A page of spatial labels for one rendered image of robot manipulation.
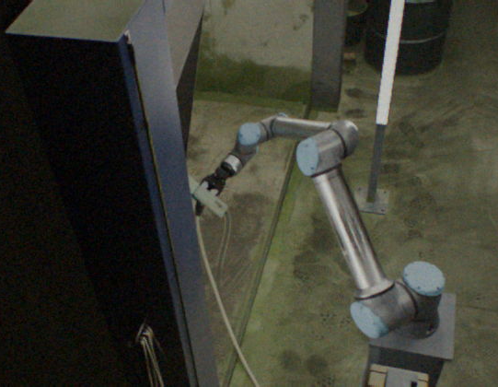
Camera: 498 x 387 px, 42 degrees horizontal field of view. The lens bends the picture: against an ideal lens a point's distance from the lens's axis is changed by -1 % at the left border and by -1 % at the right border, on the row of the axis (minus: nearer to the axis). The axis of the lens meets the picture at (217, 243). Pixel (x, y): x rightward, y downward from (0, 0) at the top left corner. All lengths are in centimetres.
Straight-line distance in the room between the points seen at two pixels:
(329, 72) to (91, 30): 347
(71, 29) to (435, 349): 193
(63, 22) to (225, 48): 346
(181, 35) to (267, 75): 229
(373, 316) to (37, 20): 162
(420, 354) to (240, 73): 257
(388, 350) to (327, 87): 231
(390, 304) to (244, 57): 251
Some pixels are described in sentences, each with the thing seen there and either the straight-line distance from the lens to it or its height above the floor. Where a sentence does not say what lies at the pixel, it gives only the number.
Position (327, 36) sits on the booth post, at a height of 58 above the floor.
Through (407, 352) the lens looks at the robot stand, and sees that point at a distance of 255.
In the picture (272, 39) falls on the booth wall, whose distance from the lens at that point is 431.
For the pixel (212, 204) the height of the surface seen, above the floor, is 87.
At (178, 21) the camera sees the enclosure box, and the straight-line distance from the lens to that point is 228.
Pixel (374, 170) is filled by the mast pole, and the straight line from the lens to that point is 373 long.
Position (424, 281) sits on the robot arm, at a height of 91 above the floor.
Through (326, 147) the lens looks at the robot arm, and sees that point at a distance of 224.
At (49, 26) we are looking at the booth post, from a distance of 101.
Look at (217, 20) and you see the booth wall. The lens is 434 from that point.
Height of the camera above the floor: 276
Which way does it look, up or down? 48 degrees down
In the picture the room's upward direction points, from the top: 6 degrees counter-clockwise
